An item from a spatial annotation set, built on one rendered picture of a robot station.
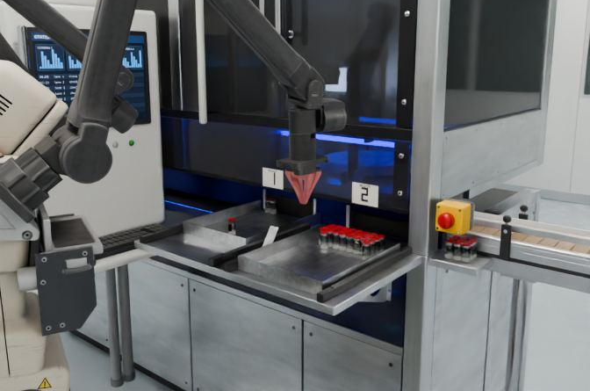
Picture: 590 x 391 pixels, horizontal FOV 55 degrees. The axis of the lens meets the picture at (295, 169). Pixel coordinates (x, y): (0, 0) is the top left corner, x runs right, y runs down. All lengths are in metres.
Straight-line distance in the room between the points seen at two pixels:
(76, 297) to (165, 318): 1.26
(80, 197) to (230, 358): 0.79
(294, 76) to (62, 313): 0.63
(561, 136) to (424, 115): 4.71
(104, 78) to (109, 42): 0.06
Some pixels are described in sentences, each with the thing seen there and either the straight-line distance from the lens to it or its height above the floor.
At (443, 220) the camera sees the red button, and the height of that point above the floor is 1.00.
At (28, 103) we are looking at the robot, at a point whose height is 1.31.
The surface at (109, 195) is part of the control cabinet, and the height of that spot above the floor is 0.94.
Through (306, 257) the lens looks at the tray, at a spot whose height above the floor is 0.88.
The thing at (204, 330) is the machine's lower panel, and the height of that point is 0.39.
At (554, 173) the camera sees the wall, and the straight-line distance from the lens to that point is 6.19.
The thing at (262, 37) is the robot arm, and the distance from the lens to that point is 1.08.
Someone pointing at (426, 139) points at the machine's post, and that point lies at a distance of 1.47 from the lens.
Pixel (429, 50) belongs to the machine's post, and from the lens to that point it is 1.45.
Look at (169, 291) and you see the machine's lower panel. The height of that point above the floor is 0.49.
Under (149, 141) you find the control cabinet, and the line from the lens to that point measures 2.03.
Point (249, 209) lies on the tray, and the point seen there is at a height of 0.89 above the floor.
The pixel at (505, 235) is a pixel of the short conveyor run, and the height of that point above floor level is 0.95.
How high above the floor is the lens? 1.39
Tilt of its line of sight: 11 degrees down
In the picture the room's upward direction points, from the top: straight up
